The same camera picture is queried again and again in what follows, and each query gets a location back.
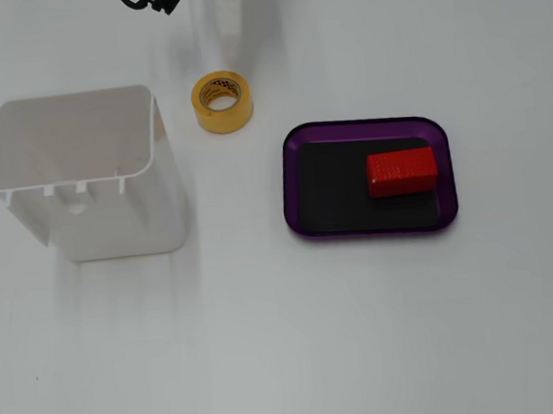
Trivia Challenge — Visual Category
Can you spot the black tray mat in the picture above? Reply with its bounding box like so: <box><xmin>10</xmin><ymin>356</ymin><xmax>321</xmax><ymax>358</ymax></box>
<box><xmin>291</xmin><ymin>130</ymin><xmax>443</xmax><ymax>238</ymax></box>

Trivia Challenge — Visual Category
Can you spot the red rectangular block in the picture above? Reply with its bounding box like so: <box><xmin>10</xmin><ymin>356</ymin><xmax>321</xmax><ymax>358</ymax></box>
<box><xmin>364</xmin><ymin>146</ymin><xmax>441</xmax><ymax>200</ymax></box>

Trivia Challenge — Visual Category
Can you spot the purple metal tray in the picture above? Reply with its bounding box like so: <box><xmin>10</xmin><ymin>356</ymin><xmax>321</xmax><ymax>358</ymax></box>
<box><xmin>275</xmin><ymin>109</ymin><xmax>461</xmax><ymax>247</ymax></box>

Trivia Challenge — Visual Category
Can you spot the yellow tape roll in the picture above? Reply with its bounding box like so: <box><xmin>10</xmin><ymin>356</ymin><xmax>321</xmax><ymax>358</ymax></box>
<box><xmin>188</xmin><ymin>67</ymin><xmax>257</xmax><ymax>138</ymax></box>

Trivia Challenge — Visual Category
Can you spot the black knob part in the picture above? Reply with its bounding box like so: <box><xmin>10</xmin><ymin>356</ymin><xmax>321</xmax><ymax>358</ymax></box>
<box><xmin>151</xmin><ymin>0</ymin><xmax>183</xmax><ymax>17</ymax></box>

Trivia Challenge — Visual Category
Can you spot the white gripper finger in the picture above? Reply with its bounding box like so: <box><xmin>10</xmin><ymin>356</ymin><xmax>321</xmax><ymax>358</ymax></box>
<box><xmin>189</xmin><ymin>0</ymin><xmax>227</xmax><ymax>69</ymax></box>
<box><xmin>217</xmin><ymin>0</ymin><xmax>252</xmax><ymax>72</ymax></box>

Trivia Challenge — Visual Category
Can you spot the white plastic bin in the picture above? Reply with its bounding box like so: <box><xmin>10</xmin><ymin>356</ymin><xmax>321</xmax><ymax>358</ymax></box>
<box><xmin>0</xmin><ymin>81</ymin><xmax>189</xmax><ymax>270</ymax></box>

